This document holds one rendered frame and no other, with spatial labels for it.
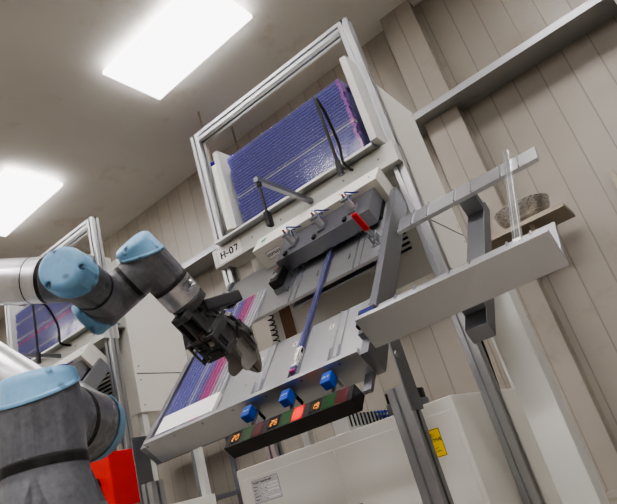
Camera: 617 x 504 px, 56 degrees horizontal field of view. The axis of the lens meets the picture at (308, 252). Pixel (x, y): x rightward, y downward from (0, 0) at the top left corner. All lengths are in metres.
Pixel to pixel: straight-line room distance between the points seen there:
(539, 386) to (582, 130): 3.80
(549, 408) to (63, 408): 0.79
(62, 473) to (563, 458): 0.79
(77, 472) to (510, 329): 0.76
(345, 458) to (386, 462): 0.12
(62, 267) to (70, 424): 0.23
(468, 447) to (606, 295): 3.21
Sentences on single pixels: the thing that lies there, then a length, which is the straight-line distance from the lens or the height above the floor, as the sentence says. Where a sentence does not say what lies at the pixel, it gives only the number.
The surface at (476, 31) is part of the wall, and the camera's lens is 5.43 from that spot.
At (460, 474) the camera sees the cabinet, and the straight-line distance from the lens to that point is 1.43.
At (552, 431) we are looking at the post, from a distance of 1.13.
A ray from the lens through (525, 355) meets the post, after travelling 1.13.
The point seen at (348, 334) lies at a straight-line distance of 1.26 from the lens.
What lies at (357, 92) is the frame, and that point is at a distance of 1.86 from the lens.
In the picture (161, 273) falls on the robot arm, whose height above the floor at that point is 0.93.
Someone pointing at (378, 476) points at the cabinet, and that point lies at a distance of 1.52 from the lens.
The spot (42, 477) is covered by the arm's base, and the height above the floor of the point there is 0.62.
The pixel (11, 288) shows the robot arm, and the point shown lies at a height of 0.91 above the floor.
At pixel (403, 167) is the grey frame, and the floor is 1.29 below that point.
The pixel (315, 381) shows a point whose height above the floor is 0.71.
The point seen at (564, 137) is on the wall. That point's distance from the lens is 4.82.
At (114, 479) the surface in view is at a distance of 1.90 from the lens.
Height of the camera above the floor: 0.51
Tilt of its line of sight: 22 degrees up
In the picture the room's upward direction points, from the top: 17 degrees counter-clockwise
